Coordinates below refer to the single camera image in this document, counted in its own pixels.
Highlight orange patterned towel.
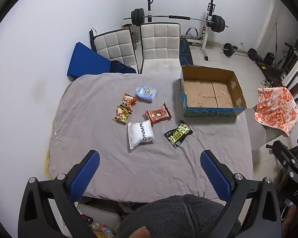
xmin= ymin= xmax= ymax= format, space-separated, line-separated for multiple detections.
xmin=254 ymin=86 xmax=298 ymax=137

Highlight person's left hand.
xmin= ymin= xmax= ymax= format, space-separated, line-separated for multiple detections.
xmin=129 ymin=226 xmax=151 ymax=238

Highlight long barbell with black plates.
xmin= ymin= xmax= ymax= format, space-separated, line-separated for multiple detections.
xmin=123 ymin=8 xmax=229 ymax=33

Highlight white soft pouch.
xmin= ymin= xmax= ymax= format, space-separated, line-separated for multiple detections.
xmin=127 ymin=120 xmax=156 ymax=150

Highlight black wipes packet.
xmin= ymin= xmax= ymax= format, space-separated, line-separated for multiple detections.
xmin=163 ymin=120 xmax=194 ymax=149

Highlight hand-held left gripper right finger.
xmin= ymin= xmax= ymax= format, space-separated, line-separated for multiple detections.
xmin=200 ymin=150 xmax=282 ymax=238

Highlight short barbell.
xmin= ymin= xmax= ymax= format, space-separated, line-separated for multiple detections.
xmin=223 ymin=43 xmax=258 ymax=60

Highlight person's grey fleece clothing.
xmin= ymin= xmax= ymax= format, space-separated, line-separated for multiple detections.
xmin=117 ymin=195 xmax=241 ymax=238

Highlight dark blue cloth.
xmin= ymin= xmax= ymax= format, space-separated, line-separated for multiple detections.
xmin=110 ymin=60 xmax=137 ymax=74

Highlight barbell rack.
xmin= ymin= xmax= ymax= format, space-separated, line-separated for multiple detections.
xmin=144 ymin=0 xmax=218 ymax=61

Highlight person's right hand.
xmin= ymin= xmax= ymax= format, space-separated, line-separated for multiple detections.
xmin=282 ymin=204 xmax=298 ymax=232

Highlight blue foam mat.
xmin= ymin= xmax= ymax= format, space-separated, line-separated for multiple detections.
xmin=67 ymin=42 xmax=112 ymax=81

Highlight orange panda snack packet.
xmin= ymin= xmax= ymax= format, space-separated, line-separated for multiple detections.
xmin=121 ymin=93 xmax=139 ymax=112

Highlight blue weight bench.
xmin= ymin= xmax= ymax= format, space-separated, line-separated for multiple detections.
xmin=179 ymin=27 xmax=204 ymax=66

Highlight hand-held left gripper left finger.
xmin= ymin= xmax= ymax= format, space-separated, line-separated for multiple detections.
xmin=18 ymin=150 xmax=101 ymax=238

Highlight black exercise equipment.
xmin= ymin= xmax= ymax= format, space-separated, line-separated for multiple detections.
xmin=257 ymin=42 xmax=298 ymax=87

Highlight gold panda snack packet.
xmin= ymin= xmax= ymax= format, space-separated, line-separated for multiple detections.
xmin=112 ymin=105 xmax=133 ymax=123

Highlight red snack packet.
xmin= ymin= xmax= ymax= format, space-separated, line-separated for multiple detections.
xmin=145 ymin=102 xmax=172 ymax=127

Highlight white storage box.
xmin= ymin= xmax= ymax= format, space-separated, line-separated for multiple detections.
xmin=76 ymin=202 xmax=122 ymax=232

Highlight black strap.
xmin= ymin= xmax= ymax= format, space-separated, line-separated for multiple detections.
xmin=89 ymin=28 xmax=98 ymax=52

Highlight grey tablecloth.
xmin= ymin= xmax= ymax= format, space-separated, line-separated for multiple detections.
xmin=46 ymin=72 xmax=254 ymax=204

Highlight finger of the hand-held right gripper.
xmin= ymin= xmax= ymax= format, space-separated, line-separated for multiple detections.
xmin=266 ymin=140 xmax=298 ymax=172

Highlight plastic bottle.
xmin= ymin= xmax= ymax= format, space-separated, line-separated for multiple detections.
xmin=89 ymin=222 xmax=115 ymax=238

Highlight white padded chair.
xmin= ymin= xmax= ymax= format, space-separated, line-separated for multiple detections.
xmin=93 ymin=28 xmax=139 ymax=73
xmin=139 ymin=23 xmax=182 ymax=74

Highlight blue tissue pack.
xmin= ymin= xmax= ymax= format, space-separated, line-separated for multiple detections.
xmin=135 ymin=85 xmax=157 ymax=103

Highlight cardboard box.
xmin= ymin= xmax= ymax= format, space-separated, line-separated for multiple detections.
xmin=180 ymin=64 xmax=247 ymax=117

